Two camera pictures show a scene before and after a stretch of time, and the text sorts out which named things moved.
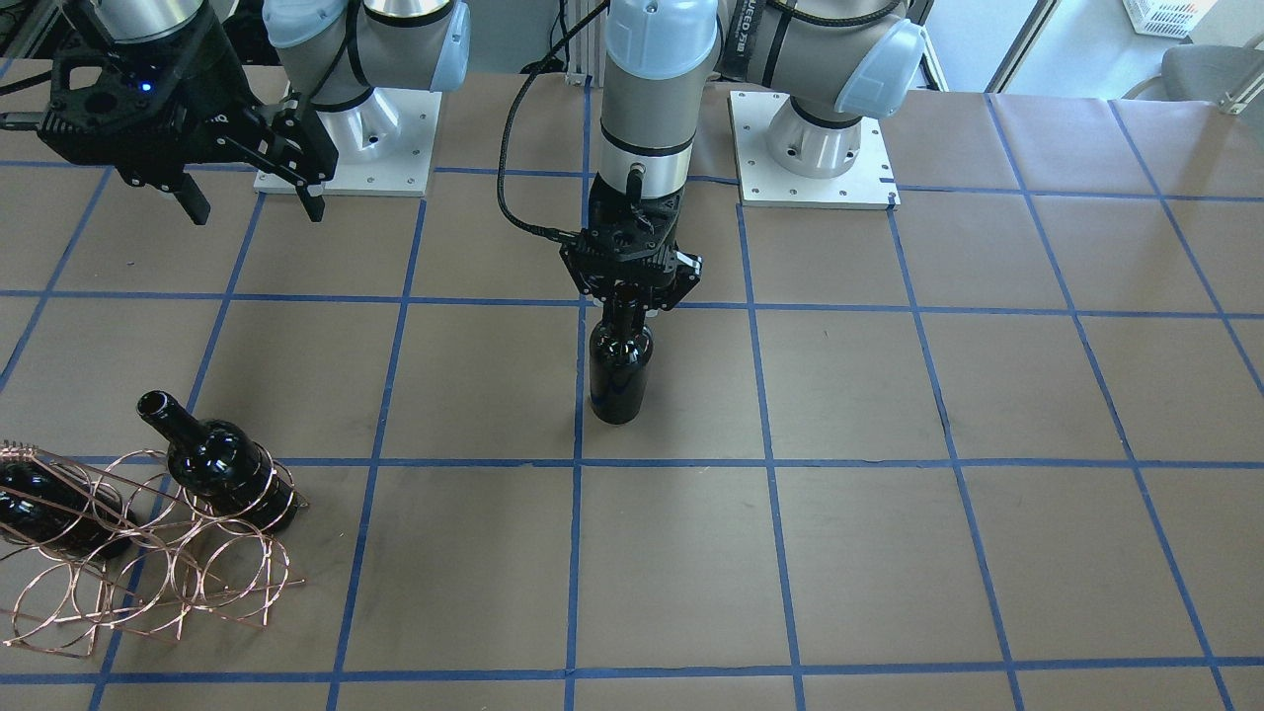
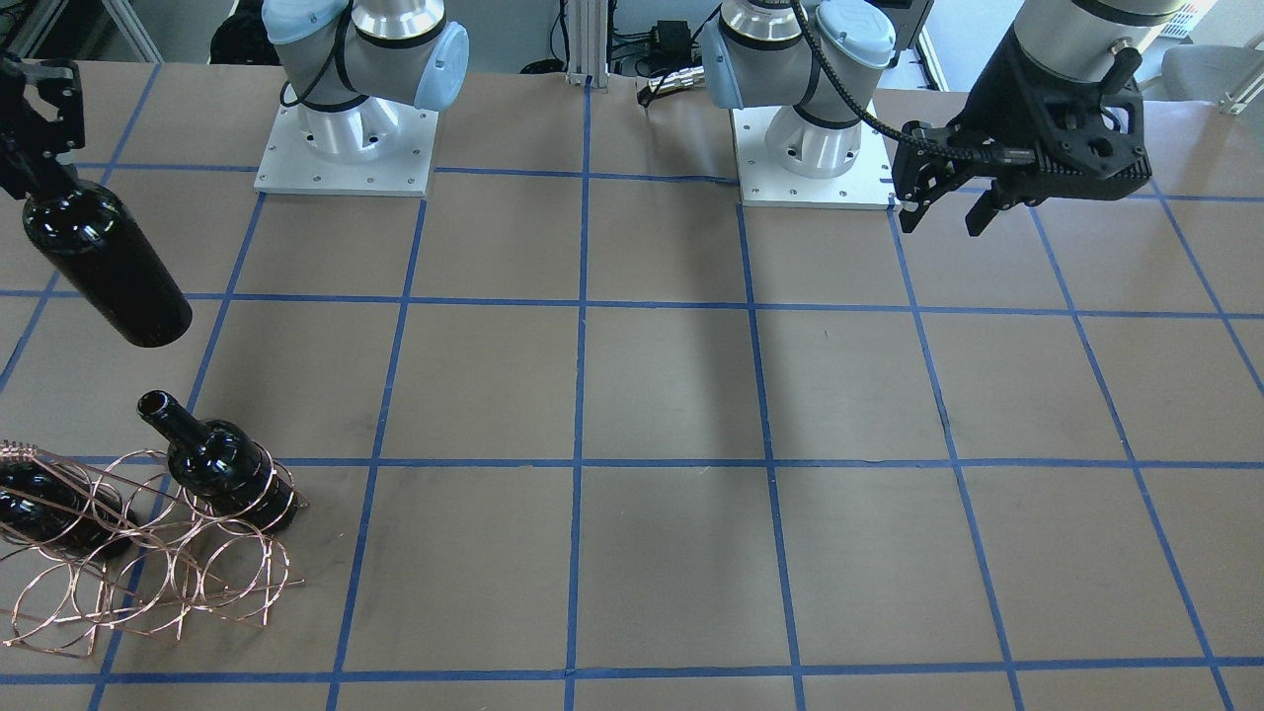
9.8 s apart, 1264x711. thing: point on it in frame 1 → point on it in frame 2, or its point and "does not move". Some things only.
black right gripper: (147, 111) → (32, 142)
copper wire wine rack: (99, 544) does not move
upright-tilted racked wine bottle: (221, 465) does not move
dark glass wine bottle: (620, 352) → (89, 233)
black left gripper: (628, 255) → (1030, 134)
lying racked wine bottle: (50, 507) does not move
